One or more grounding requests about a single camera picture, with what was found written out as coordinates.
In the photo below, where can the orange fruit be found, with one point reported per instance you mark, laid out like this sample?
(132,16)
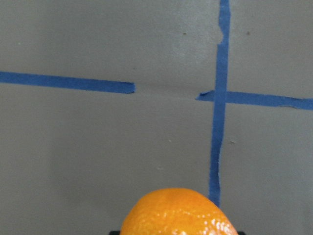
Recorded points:
(176,211)

